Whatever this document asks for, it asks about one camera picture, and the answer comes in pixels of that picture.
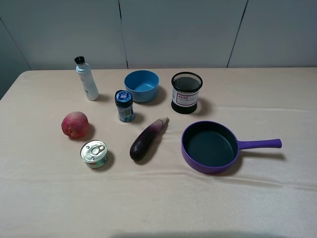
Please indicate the blue plastic bowl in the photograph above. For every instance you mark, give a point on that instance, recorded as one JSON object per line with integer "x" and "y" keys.
{"x": 142, "y": 85}

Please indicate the purple pan with handle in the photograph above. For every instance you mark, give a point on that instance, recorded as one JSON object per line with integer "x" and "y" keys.
{"x": 211, "y": 148}

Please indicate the purple eggplant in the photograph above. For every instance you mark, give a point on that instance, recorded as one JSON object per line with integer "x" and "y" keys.
{"x": 143, "y": 142}

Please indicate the blue lidded small jar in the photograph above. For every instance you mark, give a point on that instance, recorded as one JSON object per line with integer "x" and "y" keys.
{"x": 124, "y": 104}

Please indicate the red peach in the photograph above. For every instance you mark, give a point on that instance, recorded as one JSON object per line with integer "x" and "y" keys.
{"x": 75, "y": 124}

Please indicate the white bottle with black brush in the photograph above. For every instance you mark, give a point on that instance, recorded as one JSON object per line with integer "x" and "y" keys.
{"x": 85, "y": 74}

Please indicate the black mesh pen holder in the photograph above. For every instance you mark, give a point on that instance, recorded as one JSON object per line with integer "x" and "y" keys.
{"x": 186, "y": 86}

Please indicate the silver pull-tab tin can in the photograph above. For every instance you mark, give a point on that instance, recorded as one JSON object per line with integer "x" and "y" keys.
{"x": 94, "y": 153}

